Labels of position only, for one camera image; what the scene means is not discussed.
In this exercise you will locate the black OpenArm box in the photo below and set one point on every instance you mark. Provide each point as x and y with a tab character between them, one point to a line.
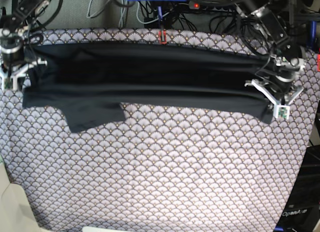
302	211

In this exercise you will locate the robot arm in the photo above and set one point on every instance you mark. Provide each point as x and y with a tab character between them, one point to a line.
288	58
15	32

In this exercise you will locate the orange and black clamp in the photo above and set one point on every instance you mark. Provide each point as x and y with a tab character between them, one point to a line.
162	36

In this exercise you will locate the black power strip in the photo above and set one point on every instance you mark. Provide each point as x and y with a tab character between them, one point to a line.
203	5

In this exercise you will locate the beige plastic bin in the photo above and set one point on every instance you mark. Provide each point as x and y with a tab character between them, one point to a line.
15	213

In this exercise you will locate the orange clamp right edge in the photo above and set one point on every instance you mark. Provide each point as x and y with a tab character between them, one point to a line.
318	62

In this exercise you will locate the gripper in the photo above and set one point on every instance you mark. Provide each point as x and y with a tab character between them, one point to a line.
12	51
280	74

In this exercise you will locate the black T-shirt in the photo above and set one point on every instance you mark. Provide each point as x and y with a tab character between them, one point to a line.
88	82

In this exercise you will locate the blue clamp right edge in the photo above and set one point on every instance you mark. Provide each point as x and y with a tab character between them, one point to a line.
312	30

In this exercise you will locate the patterned fan-print tablecloth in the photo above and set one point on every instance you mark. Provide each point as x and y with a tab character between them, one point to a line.
162	169

